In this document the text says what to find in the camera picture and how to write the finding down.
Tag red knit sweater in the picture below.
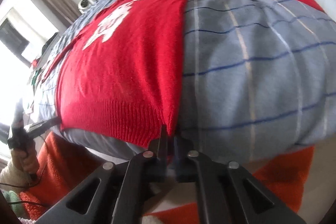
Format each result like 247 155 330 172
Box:
51 0 319 147

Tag green and tan clothes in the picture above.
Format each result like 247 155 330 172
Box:
30 68 43 88

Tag person's left hand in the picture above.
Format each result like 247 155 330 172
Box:
11 140 39 174

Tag orange fluffy rug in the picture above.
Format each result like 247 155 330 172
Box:
19 131 316 224

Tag white low cabinet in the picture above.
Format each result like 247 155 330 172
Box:
30 32 60 78

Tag grey plaid bed cover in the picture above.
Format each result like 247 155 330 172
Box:
24 0 335 162

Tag white round fan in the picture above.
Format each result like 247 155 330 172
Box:
77 0 92 14

